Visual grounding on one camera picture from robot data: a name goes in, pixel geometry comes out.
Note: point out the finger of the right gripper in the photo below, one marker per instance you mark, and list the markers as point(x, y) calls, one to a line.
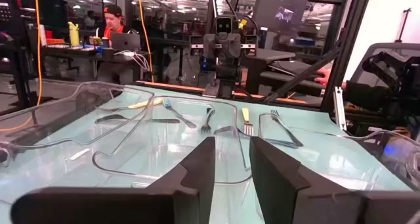
point(251, 40)
point(196, 40)

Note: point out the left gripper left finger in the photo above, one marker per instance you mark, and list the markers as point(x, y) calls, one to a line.
point(131, 207)

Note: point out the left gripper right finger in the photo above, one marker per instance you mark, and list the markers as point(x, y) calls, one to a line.
point(295, 204)

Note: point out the iridescent rainbow fork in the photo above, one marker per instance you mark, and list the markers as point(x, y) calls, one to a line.
point(178, 113)
point(282, 143)
point(206, 128)
point(288, 130)

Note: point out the iridescent rainbow spoon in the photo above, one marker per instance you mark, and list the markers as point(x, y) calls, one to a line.
point(108, 118)

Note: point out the person's forearm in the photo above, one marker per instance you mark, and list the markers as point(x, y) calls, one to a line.
point(364, 96)

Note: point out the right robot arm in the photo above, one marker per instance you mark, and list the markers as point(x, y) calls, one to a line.
point(226, 74)

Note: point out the black side desk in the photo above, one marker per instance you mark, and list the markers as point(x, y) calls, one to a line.
point(269, 54)

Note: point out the large dark monitor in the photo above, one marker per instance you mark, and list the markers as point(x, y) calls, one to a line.
point(279, 10)

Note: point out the grey laptop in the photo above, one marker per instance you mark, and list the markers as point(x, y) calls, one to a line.
point(126, 41)

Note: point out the clear plastic bin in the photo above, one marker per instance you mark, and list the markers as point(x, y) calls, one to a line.
point(183, 151)
point(65, 119)
point(361, 151)

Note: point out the person's hand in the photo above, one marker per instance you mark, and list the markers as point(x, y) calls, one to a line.
point(325, 76)

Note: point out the person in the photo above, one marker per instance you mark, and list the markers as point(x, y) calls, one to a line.
point(113, 20)

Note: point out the yellow bottle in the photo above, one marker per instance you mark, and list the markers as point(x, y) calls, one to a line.
point(73, 35)

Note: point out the orange box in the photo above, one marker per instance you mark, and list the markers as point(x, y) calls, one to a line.
point(54, 40)

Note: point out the black office chair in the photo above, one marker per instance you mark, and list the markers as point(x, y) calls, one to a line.
point(393, 46)

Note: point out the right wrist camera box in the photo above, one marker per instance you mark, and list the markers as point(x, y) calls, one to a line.
point(224, 24)

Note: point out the black aluminium rig frame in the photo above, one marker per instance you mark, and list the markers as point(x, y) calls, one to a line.
point(344, 53)

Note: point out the white metal bracket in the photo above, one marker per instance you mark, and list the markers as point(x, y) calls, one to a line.
point(339, 109)

